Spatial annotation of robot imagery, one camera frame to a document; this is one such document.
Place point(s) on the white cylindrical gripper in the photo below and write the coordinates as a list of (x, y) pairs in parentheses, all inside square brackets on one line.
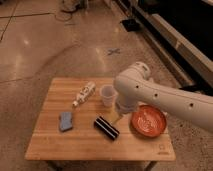
[(124, 107)]

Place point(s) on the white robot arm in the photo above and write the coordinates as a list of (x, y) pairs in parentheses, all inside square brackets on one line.
[(133, 86)]

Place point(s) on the black striped box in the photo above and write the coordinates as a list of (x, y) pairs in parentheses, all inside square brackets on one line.
[(106, 128)]

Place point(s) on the translucent plastic cup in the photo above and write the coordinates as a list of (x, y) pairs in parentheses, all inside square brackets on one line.
[(108, 94)]

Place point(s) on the red plate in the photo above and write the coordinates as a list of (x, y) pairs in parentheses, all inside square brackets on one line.
[(149, 121)]

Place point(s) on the white plastic bottle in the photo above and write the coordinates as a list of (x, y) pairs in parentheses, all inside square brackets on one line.
[(84, 94)]

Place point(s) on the wooden table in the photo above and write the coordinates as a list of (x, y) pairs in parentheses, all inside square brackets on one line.
[(84, 141)]

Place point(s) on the blue sponge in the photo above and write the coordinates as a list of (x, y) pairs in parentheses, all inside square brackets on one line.
[(65, 121)]

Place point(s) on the black floor plate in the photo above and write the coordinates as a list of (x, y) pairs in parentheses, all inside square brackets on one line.
[(130, 25)]

